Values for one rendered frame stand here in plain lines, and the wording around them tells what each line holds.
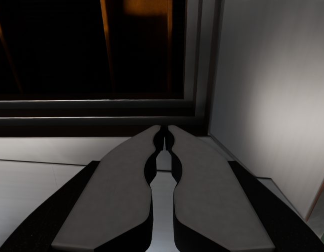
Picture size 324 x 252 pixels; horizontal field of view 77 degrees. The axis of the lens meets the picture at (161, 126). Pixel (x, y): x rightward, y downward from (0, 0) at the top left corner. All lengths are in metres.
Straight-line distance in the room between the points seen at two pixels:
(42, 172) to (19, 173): 0.02
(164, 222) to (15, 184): 0.13
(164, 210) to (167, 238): 0.04
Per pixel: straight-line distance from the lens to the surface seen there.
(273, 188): 0.18
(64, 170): 0.17
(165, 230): 0.21
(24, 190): 0.20
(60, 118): 0.17
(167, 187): 0.16
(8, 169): 0.19
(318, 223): 0.61
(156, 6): 0.30
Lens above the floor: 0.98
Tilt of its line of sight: 62 degrees down
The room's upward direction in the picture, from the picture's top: 178 degrees counter-clockwise
